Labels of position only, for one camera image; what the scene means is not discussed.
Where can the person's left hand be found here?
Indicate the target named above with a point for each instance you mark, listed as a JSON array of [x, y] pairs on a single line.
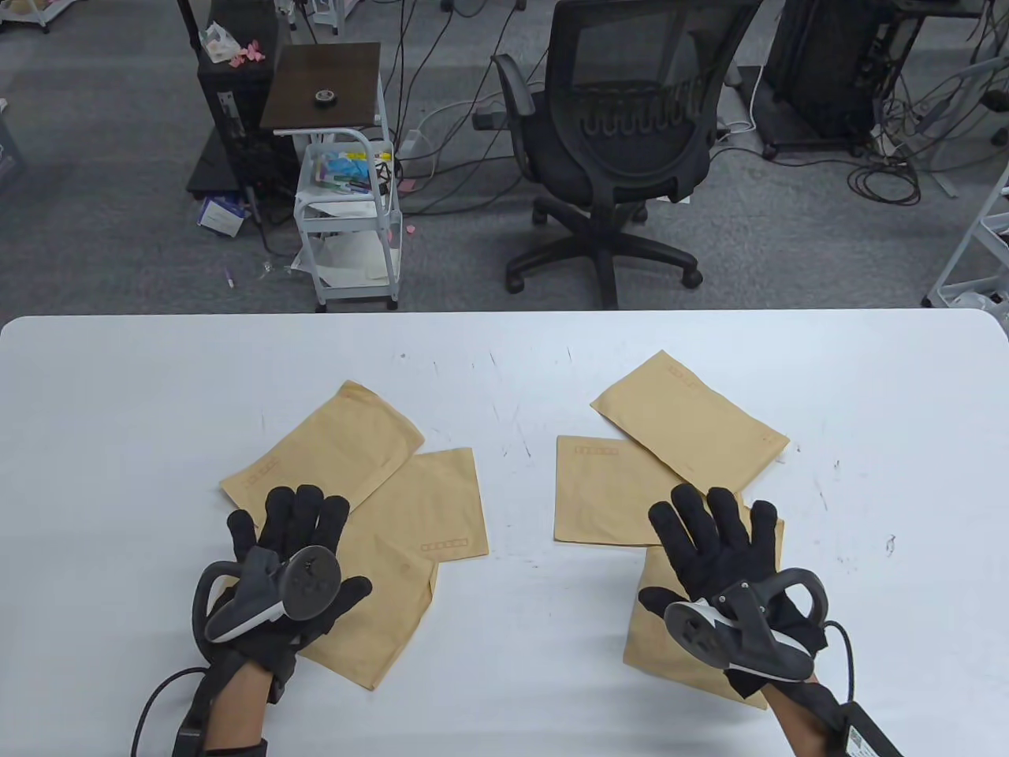
[[303, 520]]

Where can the person's right hand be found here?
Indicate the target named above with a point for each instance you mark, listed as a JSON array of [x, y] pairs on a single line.
[[709, 544]]

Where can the group of brown paper envelopes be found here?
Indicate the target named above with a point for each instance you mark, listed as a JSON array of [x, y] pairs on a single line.
[[694, 418]]

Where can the person's left forearm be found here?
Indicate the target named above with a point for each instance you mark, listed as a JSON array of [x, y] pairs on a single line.
[[236, 702]]

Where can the person's right forearm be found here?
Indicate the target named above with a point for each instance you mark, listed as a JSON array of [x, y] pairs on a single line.
[[800, 725]]

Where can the grey and white tracking controller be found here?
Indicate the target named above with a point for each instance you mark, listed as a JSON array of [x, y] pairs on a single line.
[[701, 635], [311, 583]]

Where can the black fabric wristband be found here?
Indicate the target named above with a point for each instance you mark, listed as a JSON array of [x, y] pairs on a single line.
[[236, 749]]

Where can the black sensor box with label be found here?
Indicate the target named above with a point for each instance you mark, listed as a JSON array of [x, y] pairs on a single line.
[[863, 737]]

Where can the white papers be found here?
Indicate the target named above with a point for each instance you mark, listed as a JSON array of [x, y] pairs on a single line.
[[351, 260]]

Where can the white rolling cart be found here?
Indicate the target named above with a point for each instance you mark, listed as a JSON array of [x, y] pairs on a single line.
[[339, 225]]

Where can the blue and white box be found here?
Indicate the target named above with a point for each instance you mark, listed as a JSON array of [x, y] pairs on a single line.
[[221, 214]]

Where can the blue packet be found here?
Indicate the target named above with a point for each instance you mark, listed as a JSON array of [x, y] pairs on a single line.
[[343, 165]]

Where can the black mesh office chair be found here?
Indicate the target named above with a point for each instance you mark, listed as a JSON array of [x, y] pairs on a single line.
[[623, 165]]

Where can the black computer tower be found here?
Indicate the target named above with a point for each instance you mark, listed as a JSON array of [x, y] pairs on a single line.
[[236, 118]]

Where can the black tape roll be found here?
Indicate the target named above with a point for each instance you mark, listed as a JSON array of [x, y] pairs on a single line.
[[319, 101]]

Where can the dark brown wooden board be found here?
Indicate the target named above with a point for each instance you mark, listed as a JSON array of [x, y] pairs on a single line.
[[315, 71]]

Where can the small pink items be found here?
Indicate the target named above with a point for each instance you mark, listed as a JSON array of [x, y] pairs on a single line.
[[251, 54]]

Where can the crumpled clear plastic bag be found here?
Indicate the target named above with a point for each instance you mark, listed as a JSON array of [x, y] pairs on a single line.
[[217, 43]]

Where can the black equipment cabinet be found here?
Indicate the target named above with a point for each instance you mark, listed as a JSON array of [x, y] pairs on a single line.
[[820, 71]]

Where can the white metal frame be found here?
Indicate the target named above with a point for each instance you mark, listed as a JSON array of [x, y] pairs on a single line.
[[938, 298]]

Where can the black flat base plate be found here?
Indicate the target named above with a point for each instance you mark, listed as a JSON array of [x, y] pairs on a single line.
[[209, 169]]

